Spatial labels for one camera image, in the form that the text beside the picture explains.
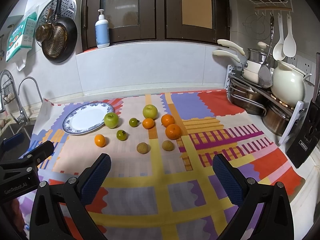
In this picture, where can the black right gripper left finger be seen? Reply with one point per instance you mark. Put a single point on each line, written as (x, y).
(47, 220)

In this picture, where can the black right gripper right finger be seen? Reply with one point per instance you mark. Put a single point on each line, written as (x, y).
(275, 220)

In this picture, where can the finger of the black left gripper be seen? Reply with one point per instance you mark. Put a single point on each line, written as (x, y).
(37, 155)
(12, 142)

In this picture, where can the small orange mandarin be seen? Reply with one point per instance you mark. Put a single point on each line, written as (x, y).
(148, 123)
(100, 140)

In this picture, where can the brown kiwi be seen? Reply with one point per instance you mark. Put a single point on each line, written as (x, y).
(142, 148)
(168, 145)

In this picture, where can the blue white porcelain plate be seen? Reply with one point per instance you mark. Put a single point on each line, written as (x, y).
(86, 118)

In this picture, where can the green apple near plate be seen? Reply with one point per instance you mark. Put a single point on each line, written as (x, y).
(111, 120)

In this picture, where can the black induction cooker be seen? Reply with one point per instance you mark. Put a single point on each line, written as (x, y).
(308, 136)

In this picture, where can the colourful patterned table mat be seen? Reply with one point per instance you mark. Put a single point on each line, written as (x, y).
(161, 194)

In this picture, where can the stainless steel pot lower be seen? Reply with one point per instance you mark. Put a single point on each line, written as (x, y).
(276, 120)

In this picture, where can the teal white paper box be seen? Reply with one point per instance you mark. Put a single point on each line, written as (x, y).
(20, 41)

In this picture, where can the black frying pan hanging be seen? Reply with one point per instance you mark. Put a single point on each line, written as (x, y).
(61, 44)

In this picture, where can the yellow-green apple at back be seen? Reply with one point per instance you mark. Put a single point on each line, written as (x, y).
(150, 111)

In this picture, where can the brass strainer hanging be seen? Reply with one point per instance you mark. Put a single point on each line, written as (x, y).
(44, 31)

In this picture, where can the large orange mandarin right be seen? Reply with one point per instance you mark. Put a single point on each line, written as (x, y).
(173, 131)

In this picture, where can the stainless steel pan in rack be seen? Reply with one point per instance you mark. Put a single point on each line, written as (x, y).
(245, 97)

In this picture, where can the orange mandarin back right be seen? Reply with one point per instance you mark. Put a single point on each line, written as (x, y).
(167, 120)

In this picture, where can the white ceramic teapot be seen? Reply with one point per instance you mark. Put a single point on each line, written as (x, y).
(289, 83)

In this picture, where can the blue white pump bottle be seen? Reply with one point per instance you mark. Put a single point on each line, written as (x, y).
(102, 30)

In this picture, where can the metal slotted spatula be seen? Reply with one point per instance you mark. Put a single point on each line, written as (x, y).
(264, 74)

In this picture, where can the metal steamer tray hanging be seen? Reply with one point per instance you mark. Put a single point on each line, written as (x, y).
(67, 9)

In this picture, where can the white dish rack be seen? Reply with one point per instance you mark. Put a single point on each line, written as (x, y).
(296, 113)

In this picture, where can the steel pot with lid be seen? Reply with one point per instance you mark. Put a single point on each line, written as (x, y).
(259, 54)

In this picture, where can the white plastic ladle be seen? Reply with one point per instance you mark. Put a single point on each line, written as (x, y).
(278, 53)

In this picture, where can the white plastic rice spoon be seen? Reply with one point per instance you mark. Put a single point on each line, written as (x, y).
(289, 46)

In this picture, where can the wire sink basket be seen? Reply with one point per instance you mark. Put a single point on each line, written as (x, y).
(8, 92)

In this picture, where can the dark wooden window frame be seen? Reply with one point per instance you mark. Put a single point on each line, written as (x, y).
(203, 21)

